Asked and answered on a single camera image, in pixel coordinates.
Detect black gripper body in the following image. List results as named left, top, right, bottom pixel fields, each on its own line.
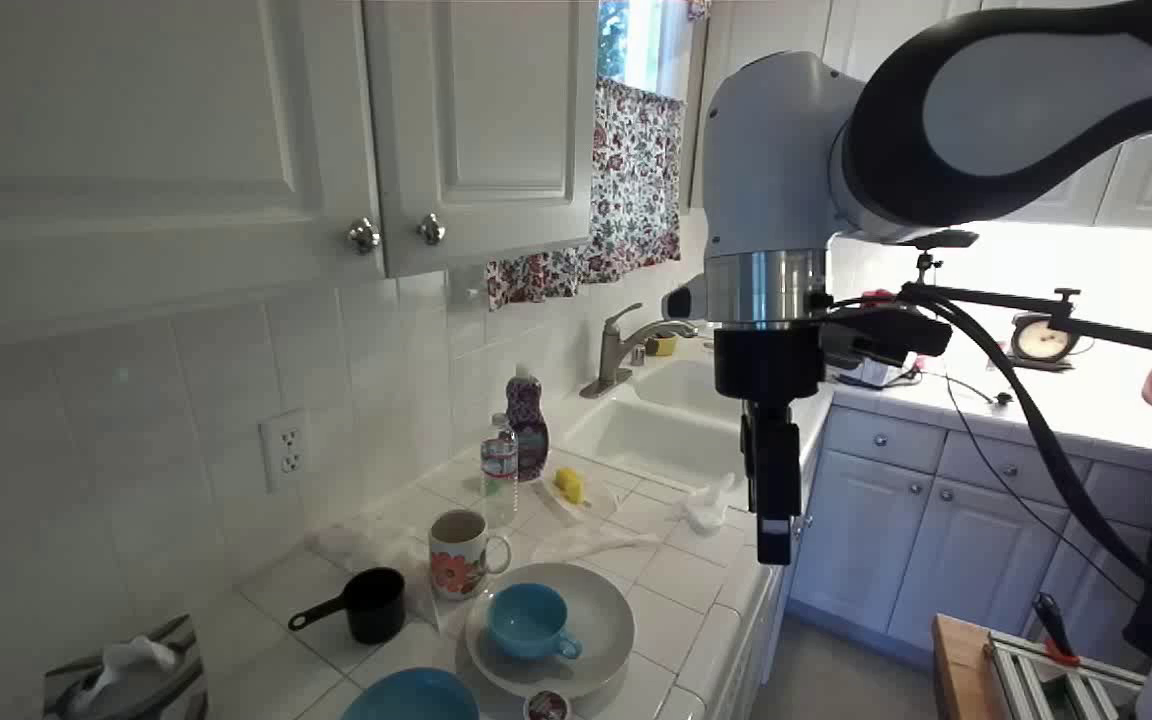
left=713, top=325, right=829, bottom=408

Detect purple floral dish soap bottle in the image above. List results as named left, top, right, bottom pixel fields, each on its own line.
left=505, top=365, right=556, bottom=483

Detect white sink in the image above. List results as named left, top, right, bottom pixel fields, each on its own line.
left=559, top=353, right=810, bottom=494

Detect crumpled white plastic bag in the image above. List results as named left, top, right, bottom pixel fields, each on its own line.
left=675, top=473, right=750, bottom=536

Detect papers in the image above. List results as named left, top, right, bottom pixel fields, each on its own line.
left=841, top=355, right=929, bottom=397

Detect clear plastic sponge bag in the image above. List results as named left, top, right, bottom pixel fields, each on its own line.
left=535, top=454, right=650, bottom=531

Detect white lower cabinets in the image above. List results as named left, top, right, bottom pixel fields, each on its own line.
left=789, top=397, right=1152, bottom=671

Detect brushed metal faucet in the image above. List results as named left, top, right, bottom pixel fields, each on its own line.
left=579, top=300, right=699, bottom=401

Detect yellow sponge piece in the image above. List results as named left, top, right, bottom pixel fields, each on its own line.
left=549, top=463, right=593, bottom=507

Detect white round plate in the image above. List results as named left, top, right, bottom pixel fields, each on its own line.
left=466, top=561, right=635, bottom=699

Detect floral curtain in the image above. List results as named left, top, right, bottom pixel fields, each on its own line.
left=478, top=82, right=690, bottom=314

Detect clear plastic water bottle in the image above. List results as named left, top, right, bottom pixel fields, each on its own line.
left=478, top=412, right=523, bottom=527

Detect blue ceramic cup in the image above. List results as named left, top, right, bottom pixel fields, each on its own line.
left=484, top=580, right=583, bottom=669

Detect round black-rimmed object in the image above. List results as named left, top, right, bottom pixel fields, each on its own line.
left=1009, top=314, right=1084, bottom=373

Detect floral ceramic mug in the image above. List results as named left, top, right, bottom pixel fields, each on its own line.
left=424, top=507, right=517, bottom=608

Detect small dark jar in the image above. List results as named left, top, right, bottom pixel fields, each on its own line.
left=520, top=685, right=576, bottom=720

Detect metal rails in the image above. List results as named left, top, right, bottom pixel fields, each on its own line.
left=981, top=629, right=1149, bottom=720

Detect window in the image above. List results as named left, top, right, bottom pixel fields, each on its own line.
left=598, top=0, right=703, bottom=102

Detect narrow white cabinet door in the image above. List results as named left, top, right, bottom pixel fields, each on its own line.
left=359, top=0, right=606, bottom=281

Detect black measuring cup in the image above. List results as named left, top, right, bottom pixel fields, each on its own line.
left=284, top=563, right=408, bottom=647

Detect blue bowl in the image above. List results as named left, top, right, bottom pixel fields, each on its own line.
left=339, top=666, right=484, bottom=720

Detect wide white cabinet door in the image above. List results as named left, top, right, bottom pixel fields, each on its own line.
left=0, top=0, right=390, bottom=355

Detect black camera on tripod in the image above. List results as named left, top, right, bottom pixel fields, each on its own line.
left=902, top=227, right=985, bottom=255

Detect thin black cable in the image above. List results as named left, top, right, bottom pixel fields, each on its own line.
left=940, top=373, right=1149, bottom=604

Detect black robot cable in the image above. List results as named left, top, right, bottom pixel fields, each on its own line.
left=916, top=297, right=1152, bottom=632

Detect red-handled tool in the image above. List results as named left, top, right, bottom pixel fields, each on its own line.
left=1029, top=594, right=1084, bottom=669

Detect white wall outlet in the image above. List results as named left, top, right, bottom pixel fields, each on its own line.
left=256, top=408, right=316, bottom=494

